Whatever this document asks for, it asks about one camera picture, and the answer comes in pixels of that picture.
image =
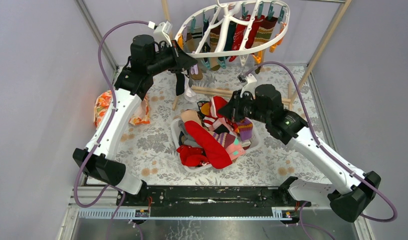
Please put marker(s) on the olive striped hanging sock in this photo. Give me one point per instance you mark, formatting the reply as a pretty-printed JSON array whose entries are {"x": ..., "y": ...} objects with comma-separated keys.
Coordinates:
[{"x": 263, "y": 35}]

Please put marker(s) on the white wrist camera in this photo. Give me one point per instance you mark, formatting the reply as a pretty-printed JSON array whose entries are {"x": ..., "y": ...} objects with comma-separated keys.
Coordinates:
[
  {"x": 161, "y": 31},
  {"x": 250, "y": 83}
]

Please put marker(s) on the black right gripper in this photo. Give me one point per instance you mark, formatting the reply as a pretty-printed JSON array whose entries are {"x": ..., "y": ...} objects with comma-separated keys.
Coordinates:
[{"x": 232, "y": 108}]

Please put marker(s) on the red patterned hanging sock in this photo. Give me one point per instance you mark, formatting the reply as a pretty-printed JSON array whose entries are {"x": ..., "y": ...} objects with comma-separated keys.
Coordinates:
[{"x": 238, "y": 36}]

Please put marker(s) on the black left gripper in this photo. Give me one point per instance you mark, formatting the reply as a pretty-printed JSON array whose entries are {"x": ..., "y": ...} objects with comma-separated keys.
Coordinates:
[{"x": 182, "y": 60}]

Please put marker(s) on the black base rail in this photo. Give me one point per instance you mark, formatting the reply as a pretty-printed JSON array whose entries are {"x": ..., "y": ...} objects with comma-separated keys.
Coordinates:
[{"x": 210, "y": 201}]

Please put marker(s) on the orange clothespin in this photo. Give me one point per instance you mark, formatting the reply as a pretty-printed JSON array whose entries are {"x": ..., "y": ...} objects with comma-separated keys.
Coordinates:
[{"x": 279, "y": 36}]

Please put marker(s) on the red white sock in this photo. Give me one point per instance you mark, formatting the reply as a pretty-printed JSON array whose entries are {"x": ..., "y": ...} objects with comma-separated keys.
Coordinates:
[{"x": 212, "y": 119}]

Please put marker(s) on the dark teal hanging sock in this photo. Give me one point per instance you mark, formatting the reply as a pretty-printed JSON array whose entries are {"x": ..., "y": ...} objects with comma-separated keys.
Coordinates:
[{"x": 230, "y": 36}]

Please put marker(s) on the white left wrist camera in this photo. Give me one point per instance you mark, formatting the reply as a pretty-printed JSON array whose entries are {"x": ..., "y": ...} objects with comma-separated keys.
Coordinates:
[{"x": 161, "y": 31}]

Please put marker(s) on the large red sock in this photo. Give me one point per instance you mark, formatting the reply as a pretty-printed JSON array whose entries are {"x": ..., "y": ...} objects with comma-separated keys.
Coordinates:
[{"x": 206, "y": 150}]

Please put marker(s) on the floral orange fabric bag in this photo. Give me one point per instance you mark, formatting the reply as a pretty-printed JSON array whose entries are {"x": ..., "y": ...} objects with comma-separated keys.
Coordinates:
[{"x": 141, "y": 115}]

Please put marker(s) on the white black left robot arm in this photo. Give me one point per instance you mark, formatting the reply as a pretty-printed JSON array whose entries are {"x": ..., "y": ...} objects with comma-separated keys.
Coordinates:
[{"x": 147, "y": 59}]

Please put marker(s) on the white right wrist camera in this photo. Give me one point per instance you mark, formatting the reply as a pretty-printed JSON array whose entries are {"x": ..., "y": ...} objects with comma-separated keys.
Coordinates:
[{"x": 250, "y": 83}]

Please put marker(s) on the white oval clip hanger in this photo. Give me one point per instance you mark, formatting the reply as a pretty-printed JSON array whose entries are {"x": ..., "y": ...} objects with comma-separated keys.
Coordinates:
[{"x": 215, "y": 23}]

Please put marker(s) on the wooden hanger stand frame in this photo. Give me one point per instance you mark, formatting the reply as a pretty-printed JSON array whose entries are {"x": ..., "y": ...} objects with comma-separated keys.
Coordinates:
[{"x": 344, "y": 4}]

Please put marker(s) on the white sock black stripes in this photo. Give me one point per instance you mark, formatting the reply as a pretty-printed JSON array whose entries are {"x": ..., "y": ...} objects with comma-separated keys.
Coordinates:
[{"x": 189, "y": 94}]

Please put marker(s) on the white laundry basket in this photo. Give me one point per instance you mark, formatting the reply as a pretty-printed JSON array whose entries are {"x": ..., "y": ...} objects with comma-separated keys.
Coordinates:
[{"x": 178, "y": 137}]

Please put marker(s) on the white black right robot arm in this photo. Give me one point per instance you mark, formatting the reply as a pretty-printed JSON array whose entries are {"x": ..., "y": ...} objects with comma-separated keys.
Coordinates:
[{"x": 350, "y": 190}]

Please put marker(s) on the purple striped sock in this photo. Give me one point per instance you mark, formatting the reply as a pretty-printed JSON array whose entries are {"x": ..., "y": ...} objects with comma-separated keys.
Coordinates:
[{"x": 244, "y": 128}]

